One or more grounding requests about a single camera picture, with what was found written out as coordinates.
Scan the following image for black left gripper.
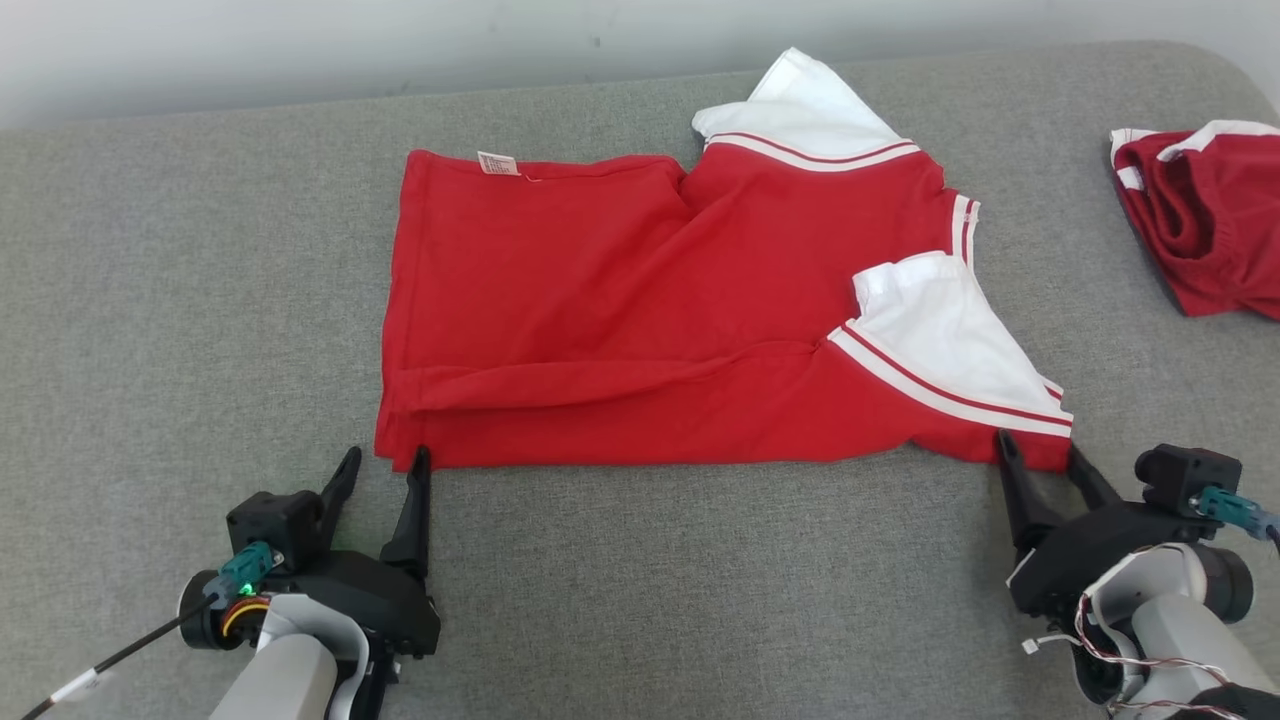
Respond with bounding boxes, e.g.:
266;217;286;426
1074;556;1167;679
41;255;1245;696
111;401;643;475
265;445;442;661

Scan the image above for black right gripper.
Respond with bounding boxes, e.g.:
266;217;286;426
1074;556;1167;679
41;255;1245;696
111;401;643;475
994;430;1201;619

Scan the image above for red shirt with white sleeves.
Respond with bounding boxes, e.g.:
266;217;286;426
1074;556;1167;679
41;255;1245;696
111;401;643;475
374;47;1075;473

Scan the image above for red shorts with white trim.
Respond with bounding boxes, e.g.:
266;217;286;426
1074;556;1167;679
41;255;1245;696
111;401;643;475
1108;120;1280;321

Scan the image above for black cable with teal plug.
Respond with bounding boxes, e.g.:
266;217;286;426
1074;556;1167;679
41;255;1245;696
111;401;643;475
1190;486;1280;546
20;541;284;720

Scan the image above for thin red white wires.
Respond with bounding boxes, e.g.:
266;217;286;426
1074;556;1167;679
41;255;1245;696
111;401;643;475
1020;590;1251;720

